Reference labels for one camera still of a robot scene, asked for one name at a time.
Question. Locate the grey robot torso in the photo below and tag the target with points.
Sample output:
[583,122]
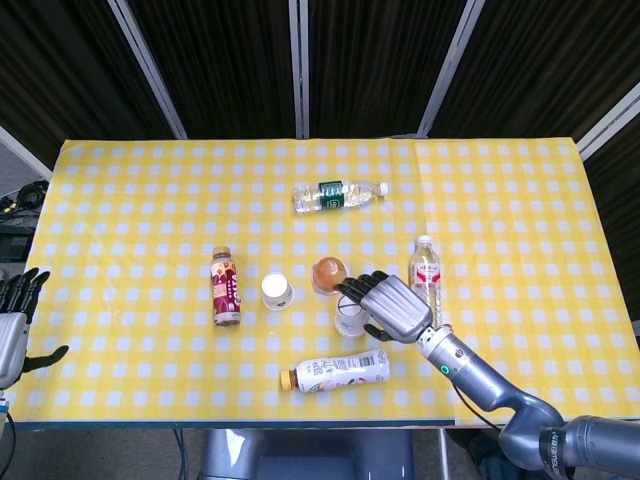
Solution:
[300,460]

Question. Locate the white table leg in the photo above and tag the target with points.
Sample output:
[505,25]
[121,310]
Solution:
[443,455]

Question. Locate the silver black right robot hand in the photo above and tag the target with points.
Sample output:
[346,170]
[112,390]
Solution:
[400,310]

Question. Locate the white peach drink bottle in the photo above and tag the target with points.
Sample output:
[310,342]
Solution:
[345,370]

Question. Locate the red Costa coffee bottle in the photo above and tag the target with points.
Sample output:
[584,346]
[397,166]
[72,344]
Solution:
[225,290]

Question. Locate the orange jelly cup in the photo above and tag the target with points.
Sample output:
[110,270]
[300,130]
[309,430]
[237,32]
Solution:
[329,272]

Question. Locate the dark bag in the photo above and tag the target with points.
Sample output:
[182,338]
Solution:
[475,455]

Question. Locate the black equipment box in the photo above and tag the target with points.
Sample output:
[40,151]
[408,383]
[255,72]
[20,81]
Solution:
[12,245]

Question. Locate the dark corrugated partition panel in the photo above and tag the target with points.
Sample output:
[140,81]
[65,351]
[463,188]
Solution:
[380,65]
[60,65]
[220,65]
[620,210]
[550,60]

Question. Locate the green label water bottle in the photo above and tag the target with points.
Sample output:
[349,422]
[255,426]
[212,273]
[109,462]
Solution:
[310,197]

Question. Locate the white partition frame post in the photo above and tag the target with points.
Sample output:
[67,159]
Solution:
[607,125]
[25,156]
[148,70]
[299,70]
[451,67]

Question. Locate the floral white paper cup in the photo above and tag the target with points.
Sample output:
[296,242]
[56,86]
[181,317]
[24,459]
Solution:
[276,292]
[347,322]

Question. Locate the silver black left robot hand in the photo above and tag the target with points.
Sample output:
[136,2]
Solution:
[12,340]

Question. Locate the yellow white checkered tablecloth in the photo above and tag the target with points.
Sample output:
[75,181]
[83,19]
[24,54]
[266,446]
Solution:
[125,200]

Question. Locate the red label water bottle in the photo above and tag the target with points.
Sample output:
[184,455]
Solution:
[426,270]

